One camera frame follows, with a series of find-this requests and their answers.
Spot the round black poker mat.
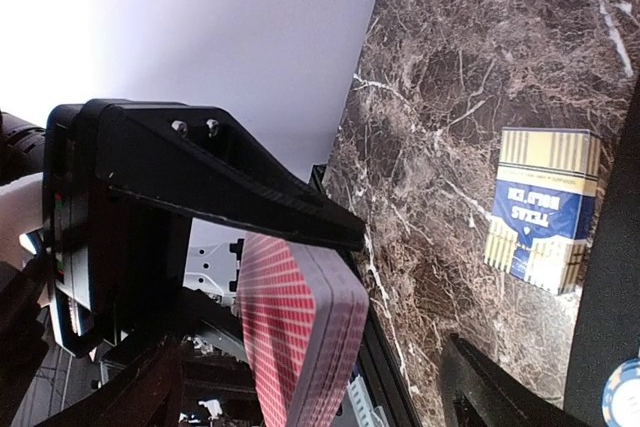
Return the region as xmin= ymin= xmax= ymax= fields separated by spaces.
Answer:
xmin=564 ymin=91 xmax=639 ymax=426

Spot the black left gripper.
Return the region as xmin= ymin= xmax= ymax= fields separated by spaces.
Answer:
xmin=1 ymin=101 xmax=365 ymax=357

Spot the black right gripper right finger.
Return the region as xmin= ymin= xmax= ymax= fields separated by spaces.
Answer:
xmin=440 ymin=334 xmax=584 ymax=427

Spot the red playing card deck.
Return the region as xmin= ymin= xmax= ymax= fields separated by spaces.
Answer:
xmin=237 ymin=233 xmax=369 ymax=426

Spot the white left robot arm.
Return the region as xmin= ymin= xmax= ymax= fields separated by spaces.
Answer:
xmin=1 ymin=99 xmax=365 ymax=357

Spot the gold card box base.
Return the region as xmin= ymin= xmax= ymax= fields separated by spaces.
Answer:
xmin=484 ymin=127 xmax=602 ymax=295

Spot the blue white chip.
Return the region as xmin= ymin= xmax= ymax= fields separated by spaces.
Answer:
xmin=602 ymin=357 xmax=640 ymax=427

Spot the white slotted cable duct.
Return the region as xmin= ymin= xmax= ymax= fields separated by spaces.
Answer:
xmin=346 ymin=374 xmax=389 ymax=427

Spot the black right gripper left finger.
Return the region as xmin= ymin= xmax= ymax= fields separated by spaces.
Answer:
xmin=41 ymin=337 xmax=183 ymax=426

